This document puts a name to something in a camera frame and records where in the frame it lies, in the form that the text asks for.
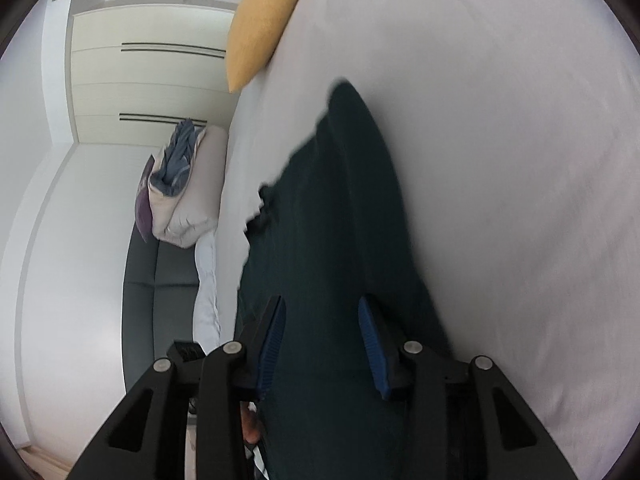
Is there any white bed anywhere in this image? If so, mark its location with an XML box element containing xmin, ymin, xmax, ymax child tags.
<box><xmin>192</xmin><ymin>0</ymin><xmax>640</xmax><ymax>480</ymax></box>

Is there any cream wardrobe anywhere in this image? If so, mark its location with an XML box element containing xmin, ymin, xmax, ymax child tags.
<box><xmin>70</xmin><ymin>0</ymin><xmax>241</xmax><ymax>146</ymax></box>

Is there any beige folded comforter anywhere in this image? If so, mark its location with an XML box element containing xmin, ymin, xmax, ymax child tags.
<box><xmin>150</xmin><ymin>125</ymin><xmax>231</xmax><ymax>250</ymax></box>

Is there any dark grey sofa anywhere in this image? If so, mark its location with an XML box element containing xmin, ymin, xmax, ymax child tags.
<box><xmin>121</xmin><ymin>220</ymin><xmax>201</xmax><ymax>396</ymax></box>

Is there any blue-grey cloth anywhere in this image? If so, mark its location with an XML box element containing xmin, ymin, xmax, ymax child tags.
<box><xmin>150</xmin><ymin>119</ymin><xmax>207</xmax><ymax>196</ymax></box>

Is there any person's left hand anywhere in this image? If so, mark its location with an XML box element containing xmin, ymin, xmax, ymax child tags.
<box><xmin>240</xmin><ymin>404</ymin><xmax>266</xmax><ymax>447</ymax></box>

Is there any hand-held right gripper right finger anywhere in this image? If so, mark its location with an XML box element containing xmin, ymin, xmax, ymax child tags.
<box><xmin>357</xmin><ymin>294</ymin><xmax>581</xmax><ymax>480</ymax></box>

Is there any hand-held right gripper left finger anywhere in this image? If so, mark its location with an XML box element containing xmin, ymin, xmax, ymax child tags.
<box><xmin>70</xmin><ymin>295</ymin><xmax>287</xmax><ymax>480</ymax></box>

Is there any purple pillow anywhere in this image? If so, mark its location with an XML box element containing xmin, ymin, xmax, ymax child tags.
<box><xmin>135</xmin><ymin>155</ymin><xmax>156</xmax><ymax>243</ymax></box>

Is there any dark green garment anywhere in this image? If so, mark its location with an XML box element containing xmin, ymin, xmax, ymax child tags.
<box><xmin>235</xmin><ymin>80</ymin><xmax>451</xmax><ymax>480</ymax></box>

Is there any yellow pillow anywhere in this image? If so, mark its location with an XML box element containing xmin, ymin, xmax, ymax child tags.
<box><xmin>226</xmin><ymin>0</ymin><xmax>306</xmax><ymax>93</ymax></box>

